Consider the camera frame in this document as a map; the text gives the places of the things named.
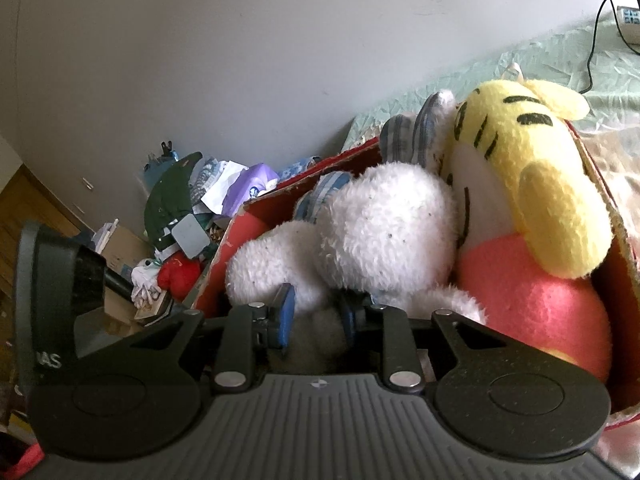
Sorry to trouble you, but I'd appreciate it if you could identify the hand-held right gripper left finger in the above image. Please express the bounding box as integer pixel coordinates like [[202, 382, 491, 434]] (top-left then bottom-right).
[[127, 282, 297, 395]]

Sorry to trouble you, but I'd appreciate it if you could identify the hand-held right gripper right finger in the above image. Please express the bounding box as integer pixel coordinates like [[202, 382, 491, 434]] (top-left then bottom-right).
[[340, 290, 521, 393]]

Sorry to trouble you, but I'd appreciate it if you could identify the red cardboard box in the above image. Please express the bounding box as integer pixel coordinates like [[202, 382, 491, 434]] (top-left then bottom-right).
[[182, 120, 640, 428]]

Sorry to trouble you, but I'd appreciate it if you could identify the pink plush rabbit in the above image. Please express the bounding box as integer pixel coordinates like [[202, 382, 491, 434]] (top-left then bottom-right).
[[225, 90, 488, 361]]

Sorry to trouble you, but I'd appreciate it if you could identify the yellow tiger plush toy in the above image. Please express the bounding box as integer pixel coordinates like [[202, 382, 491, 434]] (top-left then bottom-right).
[[442, 62, 616, 383]]

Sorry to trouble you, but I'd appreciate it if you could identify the brown cardboard box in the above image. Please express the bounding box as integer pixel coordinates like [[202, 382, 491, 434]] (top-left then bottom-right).
[[95, 220, 153, 273]]

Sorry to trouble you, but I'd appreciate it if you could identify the white crumpled cloth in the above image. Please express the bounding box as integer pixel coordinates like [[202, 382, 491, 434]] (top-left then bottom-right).
[[131, 258, 163, 306]]

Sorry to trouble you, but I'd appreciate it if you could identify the red cloth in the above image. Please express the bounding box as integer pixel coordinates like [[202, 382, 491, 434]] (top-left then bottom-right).
[[157, 252, 202, 297]]

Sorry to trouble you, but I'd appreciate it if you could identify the grey square pad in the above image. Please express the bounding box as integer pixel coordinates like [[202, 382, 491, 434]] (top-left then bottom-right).
[[171, 214, 212, 257]]

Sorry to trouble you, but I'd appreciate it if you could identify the purple packet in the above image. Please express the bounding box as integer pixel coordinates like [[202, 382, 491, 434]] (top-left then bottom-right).
[[221, 162, 280, 217]]

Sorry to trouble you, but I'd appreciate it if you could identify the dark green cloth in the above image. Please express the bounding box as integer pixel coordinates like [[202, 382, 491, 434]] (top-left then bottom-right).
[[144, 151, 205, 251]]

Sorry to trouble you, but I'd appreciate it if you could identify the white and blue packet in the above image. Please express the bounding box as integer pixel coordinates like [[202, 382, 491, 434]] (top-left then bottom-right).
[[190, 158, 247, 213]]

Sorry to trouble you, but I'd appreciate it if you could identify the blue patterned packet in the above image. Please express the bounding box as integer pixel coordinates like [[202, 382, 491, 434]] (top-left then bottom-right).
[[277, 156, 321, 183]]

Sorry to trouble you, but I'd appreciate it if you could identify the small dark blue object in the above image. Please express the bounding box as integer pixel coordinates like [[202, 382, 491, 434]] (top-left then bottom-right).
[[144, 141, 178, 173]]

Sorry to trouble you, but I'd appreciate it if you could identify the white power strip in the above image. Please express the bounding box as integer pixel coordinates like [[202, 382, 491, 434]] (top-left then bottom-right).
[[616, 0, 640, 46]]

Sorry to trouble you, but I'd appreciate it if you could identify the red strap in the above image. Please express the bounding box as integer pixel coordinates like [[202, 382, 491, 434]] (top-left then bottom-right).
[[0, 440, 46, 478]]

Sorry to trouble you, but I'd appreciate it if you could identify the black charging cable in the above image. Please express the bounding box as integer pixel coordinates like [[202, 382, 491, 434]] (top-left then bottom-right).
[[580, 0, 640, 95]]

